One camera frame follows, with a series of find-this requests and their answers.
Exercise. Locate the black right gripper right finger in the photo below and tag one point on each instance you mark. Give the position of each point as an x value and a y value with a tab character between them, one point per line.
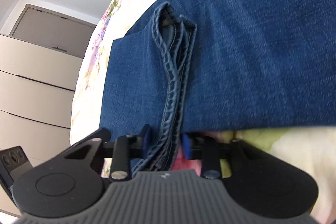
257	181

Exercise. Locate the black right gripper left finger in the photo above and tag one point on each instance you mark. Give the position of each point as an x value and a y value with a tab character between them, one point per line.
78	177

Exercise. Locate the blue denim jeans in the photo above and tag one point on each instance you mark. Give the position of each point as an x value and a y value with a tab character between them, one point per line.
213	65

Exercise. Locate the floral yellow bed quilt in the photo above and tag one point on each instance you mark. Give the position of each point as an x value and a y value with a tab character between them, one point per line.
311	149

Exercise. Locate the beige wardrobe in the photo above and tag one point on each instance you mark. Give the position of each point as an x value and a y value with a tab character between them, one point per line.
37	89

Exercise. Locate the grey-brown room door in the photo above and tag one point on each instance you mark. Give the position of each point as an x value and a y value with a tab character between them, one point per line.
53	30

